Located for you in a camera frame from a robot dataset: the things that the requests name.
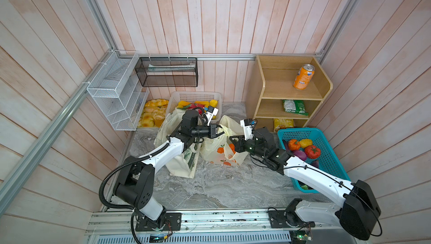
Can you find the yellow plastic grocery bag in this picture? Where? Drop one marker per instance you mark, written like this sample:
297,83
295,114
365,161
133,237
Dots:
219,150

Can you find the yellow toy pepper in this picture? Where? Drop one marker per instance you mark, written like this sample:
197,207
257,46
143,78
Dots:
305,143

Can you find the yellow bread tray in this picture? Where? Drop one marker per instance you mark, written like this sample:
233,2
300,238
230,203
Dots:
153,114

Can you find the white wire mesh shelf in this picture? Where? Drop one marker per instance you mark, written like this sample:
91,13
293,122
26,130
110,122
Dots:
117,91

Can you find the white plastic fruit basket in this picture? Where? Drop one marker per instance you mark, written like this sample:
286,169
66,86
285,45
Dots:
188,96

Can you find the wooden shelf unit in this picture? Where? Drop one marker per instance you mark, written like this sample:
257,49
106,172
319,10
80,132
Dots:
272,81

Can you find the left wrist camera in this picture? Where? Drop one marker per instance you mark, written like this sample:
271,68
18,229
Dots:
209,114

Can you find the red toy tomato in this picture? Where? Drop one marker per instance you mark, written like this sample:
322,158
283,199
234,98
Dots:
312,152

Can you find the purple toy onion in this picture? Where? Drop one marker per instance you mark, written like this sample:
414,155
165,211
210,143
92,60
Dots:
300,154

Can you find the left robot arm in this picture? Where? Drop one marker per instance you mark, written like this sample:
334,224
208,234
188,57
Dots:
135,182

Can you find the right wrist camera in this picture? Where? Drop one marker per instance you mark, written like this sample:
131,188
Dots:
248,126

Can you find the purple toy eggplant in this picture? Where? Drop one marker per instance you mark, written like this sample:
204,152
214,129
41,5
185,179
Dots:
315,164

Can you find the teal plastic basket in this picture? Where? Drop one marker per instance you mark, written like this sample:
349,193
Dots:
327,161

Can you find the green snack packet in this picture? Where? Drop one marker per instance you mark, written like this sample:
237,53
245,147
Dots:
295,107

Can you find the cream canvas tote bag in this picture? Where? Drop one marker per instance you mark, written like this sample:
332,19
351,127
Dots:
183,165

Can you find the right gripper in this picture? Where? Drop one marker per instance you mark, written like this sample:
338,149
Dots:
239,144

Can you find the yellow toy lemon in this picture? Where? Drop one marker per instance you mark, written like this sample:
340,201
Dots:
213,103

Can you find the orange toy pumpkin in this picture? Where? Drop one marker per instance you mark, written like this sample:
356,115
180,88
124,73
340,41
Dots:
294,145

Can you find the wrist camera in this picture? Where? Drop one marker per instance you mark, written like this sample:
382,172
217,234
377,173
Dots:
209,114
248,126

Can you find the red toy dragon fruit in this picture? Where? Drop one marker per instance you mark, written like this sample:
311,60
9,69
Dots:
199,107

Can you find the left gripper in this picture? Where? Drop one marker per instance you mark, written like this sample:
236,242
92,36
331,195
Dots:
212,131

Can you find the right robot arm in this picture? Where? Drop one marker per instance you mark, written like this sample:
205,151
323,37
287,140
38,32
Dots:
352,206

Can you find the orange soda can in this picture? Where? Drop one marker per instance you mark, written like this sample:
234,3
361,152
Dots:
304,76

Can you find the yellow toy fruit left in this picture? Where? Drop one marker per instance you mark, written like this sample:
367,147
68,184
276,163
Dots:
183,103

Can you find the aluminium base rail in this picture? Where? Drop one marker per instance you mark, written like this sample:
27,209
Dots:
211,226

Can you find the black wire mesh basket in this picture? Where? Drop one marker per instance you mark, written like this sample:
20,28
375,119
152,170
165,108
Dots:
167,71

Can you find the yellow chips packet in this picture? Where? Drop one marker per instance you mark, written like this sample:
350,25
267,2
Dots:
283,123

